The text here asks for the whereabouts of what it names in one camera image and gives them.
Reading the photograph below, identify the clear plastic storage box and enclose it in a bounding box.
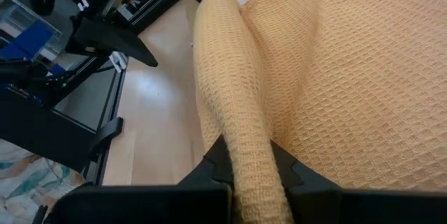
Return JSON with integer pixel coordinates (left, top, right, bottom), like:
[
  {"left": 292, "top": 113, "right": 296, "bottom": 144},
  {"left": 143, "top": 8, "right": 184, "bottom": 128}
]
[{"left": 0, "top": 0, "right": 62, "bottom": 61}]

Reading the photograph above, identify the orange waffle-weave towel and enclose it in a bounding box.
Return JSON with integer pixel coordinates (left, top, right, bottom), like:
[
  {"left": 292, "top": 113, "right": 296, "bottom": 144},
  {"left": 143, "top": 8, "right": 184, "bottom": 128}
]
[{"left": 191, "top": 0, "right": 447, "bottom": 224}]

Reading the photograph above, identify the multicoloured patterned rug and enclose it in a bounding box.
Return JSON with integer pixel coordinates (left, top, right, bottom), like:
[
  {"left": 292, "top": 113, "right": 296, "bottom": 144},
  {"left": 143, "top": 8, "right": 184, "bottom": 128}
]
[{"left": 0, "top": 138, "right": 87, "bottom": 224}]

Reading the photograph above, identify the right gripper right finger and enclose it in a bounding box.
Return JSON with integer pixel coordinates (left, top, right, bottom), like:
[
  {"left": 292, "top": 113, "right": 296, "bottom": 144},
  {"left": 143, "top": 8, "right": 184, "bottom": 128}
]
[{"left": 270, "top": 139, "right": 447, "bottom": 224}]

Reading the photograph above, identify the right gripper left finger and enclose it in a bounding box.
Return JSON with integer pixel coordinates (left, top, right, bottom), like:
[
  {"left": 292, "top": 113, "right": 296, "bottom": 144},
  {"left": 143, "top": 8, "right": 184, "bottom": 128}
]
[{"left": 45, "top": 135, "right": 234, "bottom": 224}]

